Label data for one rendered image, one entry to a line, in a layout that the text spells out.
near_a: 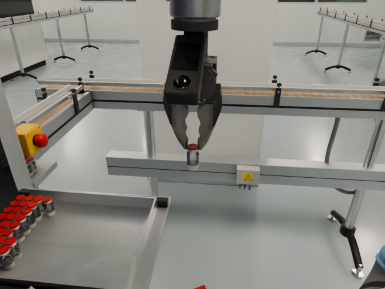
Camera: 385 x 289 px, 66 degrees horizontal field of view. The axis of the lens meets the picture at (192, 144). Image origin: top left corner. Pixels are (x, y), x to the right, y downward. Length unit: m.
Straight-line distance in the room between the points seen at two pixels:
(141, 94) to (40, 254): 0.94
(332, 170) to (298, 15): 7.23
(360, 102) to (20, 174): 1.36
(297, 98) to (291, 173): 0.42
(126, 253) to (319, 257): 1.46
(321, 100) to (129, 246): 1.10
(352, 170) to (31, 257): 1.47
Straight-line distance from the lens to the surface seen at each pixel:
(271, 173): 1.65
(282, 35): 8.69
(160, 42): 2.03
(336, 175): 1.73
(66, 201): 0.86
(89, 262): 0.69
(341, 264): 1.99
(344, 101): 1.53
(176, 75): 0.41
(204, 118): 0.49
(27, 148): 0.94
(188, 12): 0.45
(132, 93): 1.49
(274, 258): 1.89
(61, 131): 1.30
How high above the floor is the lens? 1.38
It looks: 28 degrees down
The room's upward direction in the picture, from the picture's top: straight up
